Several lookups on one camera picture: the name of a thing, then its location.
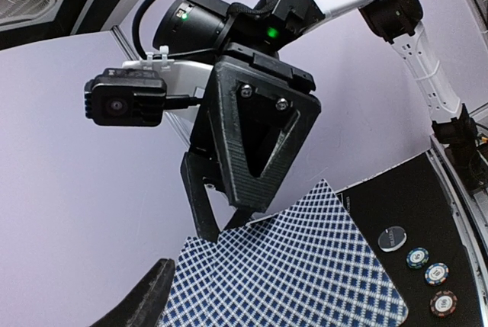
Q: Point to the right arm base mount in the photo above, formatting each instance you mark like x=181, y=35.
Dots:
x=460, y=135

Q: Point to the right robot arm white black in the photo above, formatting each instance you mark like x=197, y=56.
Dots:
x=257, y=111

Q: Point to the blue 10 chip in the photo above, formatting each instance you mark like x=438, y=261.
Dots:
x=436, y=274

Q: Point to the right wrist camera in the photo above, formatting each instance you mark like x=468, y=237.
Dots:
x=139, y=92

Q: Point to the front aluminium rail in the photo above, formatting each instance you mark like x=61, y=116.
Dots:
x=470, y=234

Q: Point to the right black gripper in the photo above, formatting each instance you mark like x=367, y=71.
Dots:
x=244, y=106

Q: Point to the green 50 chip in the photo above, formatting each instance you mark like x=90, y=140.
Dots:
x=417, y=257

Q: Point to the clear round dealer button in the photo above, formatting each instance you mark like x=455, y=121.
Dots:
x=392, y=239

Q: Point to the black poker mat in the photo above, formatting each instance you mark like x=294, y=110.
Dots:
x=406, y=208

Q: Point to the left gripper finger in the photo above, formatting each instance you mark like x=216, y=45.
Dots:
x=144, y=304

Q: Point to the red 100 chip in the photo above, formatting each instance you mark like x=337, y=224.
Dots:
x=443, y=303

